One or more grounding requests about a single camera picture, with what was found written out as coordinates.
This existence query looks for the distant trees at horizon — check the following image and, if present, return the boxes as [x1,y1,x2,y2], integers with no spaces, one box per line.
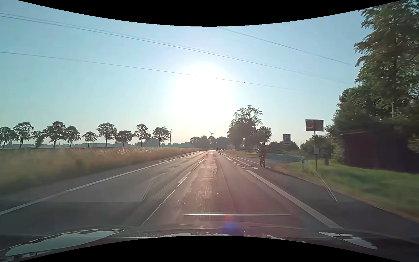
[189,135,229,150]

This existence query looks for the group of tall trees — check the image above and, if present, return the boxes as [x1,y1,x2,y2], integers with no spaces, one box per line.
[226,105,273,150]

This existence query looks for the person on bicycle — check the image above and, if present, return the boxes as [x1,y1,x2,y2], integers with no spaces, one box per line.
[258,143,267,168]

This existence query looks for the grey asphalt road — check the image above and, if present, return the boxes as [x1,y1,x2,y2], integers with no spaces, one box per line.
[0,150,419,245]

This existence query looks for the bushes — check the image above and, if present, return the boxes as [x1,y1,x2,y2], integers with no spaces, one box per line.
[268,135,335,159]

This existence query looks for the road markings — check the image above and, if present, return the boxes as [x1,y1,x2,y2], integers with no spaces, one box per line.
[0,151,343,229]

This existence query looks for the row of trees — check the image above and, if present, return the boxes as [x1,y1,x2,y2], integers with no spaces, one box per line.
[0,121,171,149]

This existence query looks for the car's own bonnet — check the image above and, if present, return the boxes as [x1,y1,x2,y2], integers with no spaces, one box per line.
[0,226,419,262]

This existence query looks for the dark wooden shelter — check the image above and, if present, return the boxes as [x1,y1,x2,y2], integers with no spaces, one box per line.
[340,125,419,174]

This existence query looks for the green grass verge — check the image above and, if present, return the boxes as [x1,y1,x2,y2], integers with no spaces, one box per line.
[273,160,419,230]

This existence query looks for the dry yellow grain field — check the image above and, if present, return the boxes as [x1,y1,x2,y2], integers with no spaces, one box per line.
[0,147,200,199]

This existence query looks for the large trees beside shelter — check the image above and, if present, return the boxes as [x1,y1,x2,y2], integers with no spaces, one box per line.
[326,0,419,179]

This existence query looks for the bus stop sign on post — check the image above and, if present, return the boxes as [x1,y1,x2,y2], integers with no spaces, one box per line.
[305,119,325,172]

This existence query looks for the overhead wires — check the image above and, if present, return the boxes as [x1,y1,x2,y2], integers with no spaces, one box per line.
[0,9,355,91]

